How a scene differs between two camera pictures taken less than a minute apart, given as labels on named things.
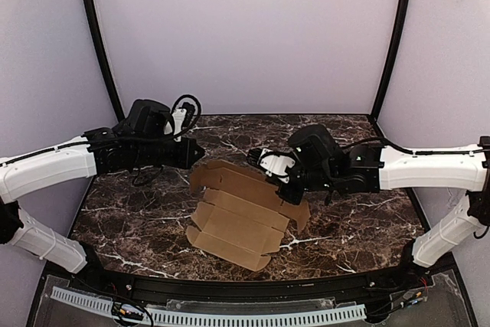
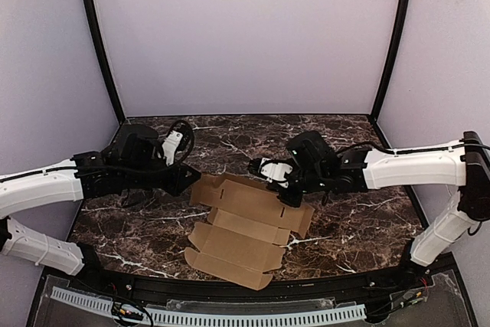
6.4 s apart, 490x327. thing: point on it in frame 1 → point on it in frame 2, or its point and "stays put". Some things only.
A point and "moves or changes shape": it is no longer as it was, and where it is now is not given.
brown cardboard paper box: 244,217 moves or changes shape
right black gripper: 289,192 stays put
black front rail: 412,278 stays put
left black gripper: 186,153 → 178,178
